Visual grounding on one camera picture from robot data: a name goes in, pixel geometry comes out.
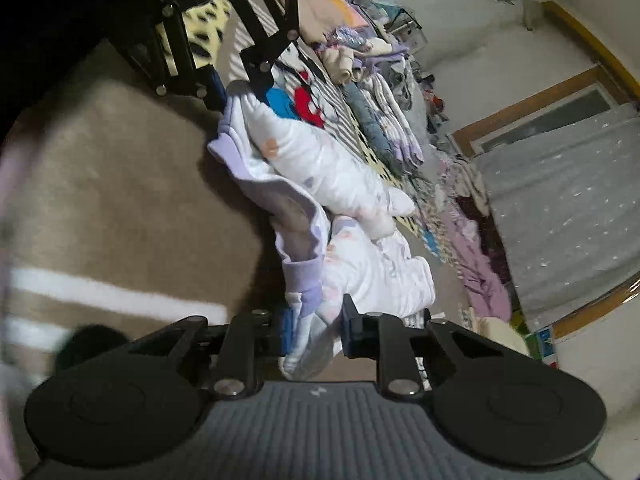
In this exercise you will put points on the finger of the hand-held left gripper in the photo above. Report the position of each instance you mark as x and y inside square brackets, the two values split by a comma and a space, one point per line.
[262, 72]
[216, 90]

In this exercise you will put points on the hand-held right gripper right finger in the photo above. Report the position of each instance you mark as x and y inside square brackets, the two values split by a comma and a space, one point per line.
[352, 330]

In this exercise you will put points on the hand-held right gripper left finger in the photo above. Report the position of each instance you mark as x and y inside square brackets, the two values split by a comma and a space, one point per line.
[287, 332]

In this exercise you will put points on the white floral garment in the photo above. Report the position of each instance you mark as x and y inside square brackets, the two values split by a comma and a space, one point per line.
[310, 160]

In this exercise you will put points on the small pink rolled clothes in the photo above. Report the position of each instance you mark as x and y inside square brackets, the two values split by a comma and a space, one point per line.
[342, 62]

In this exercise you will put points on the stack of folded clothes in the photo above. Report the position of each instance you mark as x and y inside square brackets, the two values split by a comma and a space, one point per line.
[395, 125]

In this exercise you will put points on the beige clothes pile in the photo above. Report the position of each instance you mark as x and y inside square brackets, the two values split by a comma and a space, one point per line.
[465, 180]

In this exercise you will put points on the beige folded towel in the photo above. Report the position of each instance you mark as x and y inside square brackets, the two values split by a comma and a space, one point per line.
[320, 15]

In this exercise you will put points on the cartoon mouse printed blanket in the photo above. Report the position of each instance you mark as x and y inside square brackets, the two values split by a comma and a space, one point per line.
[125, 185]

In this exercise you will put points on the purple duvet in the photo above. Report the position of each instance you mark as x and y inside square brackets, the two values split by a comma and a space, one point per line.
[480, 270]

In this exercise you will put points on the cream quilt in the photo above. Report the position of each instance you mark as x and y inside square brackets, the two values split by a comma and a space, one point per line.
[500, 335]

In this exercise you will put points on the grey curtain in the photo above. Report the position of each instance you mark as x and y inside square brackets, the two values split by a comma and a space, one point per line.
[565, 210]

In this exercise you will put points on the wooden window frame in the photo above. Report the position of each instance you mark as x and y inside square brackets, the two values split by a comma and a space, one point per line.
[525, 107]

